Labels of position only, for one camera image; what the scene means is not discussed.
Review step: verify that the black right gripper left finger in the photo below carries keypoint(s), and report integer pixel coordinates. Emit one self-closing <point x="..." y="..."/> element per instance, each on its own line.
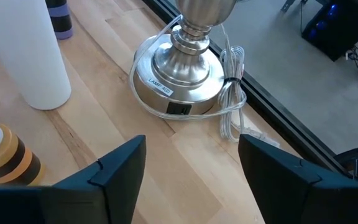
<point x="120" y="180"/>

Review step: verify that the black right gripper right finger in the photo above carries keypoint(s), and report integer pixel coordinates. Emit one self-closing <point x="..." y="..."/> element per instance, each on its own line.
<point x="275" y="180"/>

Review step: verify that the small ochre paint bottle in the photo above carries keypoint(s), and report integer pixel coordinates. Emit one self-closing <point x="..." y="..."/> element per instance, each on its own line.
<point x="8" y="158"/>

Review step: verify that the large white paint bottle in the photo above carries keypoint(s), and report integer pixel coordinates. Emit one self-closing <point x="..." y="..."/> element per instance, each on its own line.
<point x="26" y="46"/>

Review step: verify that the small purple paint bottle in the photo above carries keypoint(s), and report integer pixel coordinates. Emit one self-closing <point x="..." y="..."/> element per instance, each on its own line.
<point x="59" y="18"/>

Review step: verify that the silver table lamp white shade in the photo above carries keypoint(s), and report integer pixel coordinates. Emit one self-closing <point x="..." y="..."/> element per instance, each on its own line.
<point x="182" y="62"/>

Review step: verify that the black computer tower blue lights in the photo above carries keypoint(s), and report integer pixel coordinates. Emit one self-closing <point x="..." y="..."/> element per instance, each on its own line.
<point x="331" y="34"/>

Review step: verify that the black frame clamp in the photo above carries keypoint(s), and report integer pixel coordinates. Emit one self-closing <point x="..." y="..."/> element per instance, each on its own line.
<point x="357" y="165"/>

